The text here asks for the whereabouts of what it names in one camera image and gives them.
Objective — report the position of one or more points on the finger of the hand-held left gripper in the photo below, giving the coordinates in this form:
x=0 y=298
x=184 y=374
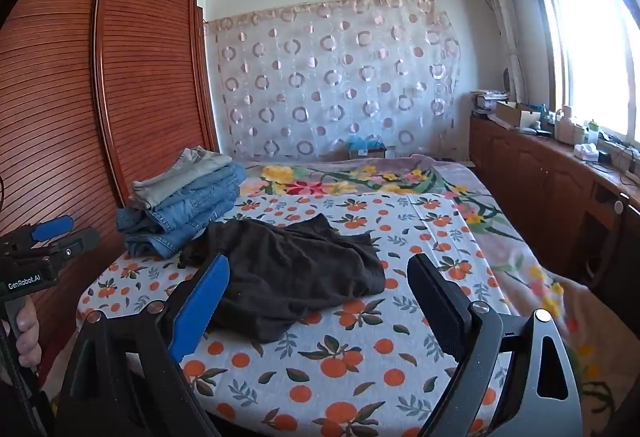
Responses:
x=75 y=244
x=52 y=227

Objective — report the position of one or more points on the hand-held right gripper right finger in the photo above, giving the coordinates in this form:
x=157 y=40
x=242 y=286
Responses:
x=440 y=312

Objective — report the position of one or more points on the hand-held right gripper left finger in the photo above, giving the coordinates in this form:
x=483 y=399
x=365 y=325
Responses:
x=197 y=317

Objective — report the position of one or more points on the black pants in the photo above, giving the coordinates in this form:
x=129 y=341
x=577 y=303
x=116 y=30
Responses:
x=300 y=267

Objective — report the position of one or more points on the beige pants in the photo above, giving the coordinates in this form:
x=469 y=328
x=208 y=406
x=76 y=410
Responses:
x=175 y=177

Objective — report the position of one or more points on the person's left hand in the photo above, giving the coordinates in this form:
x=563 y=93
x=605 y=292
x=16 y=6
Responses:
x=29 y=342

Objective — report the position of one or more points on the dark blue jeans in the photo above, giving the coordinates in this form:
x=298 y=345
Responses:
x=165 y=242

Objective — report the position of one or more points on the orange fruit print bed sheet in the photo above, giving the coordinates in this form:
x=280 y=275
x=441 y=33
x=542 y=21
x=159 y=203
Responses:
x=350 y=367

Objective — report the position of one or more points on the light blue jeans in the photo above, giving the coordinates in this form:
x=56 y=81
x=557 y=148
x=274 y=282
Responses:
x=200 y=197

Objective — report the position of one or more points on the floral blanket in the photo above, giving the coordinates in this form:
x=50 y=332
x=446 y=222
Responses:
x=350 y=177

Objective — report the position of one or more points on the low wooden cabinet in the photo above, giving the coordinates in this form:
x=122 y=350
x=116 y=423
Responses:
x=540 y=177

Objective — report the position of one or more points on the cardboard box with blue bag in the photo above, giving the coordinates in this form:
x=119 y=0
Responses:
x=367 y=151

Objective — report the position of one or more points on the wooden headboard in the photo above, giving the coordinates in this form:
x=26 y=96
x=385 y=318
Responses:
x=150 y=67

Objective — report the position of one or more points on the open cardboard box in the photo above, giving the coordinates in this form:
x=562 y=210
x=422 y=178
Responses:
x=515 y=117

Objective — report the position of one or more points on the white tissue box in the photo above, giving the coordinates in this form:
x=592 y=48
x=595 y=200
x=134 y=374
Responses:
x=585 y=152

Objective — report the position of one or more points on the stack of papers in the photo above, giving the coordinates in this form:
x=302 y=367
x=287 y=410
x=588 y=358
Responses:
x=487 y=99

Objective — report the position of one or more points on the white bottle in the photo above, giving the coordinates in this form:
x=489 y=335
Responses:
x=565 y=127

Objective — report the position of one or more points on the small green capped bottle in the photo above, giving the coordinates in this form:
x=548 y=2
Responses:
x=593 y=132

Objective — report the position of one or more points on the dark oval object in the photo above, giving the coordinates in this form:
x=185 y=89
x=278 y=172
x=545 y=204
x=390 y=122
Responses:
x=508 y=78

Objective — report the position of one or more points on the circle patterned sheer curtain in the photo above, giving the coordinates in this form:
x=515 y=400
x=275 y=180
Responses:
x=325 y=92

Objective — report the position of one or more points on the window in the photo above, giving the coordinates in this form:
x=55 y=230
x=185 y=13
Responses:
x=590 y=42

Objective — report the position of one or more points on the white window curtain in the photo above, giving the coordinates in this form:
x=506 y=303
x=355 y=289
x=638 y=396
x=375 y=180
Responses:
x=500 y=7

